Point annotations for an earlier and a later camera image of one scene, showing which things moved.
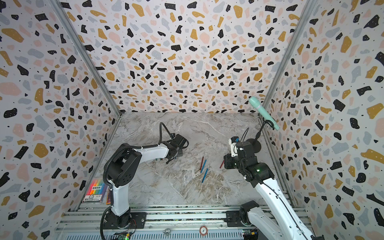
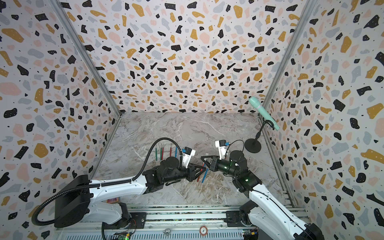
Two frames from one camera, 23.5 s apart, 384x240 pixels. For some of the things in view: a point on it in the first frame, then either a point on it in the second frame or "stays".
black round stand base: x=256 y=142 stays
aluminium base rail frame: x=163 y=222 stays
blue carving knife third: x=205 y=176 stays
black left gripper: x=182 y=153 → x=193 y=168
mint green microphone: x=254 y=102 stays
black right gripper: x=229 y=159 → x=217 y=164
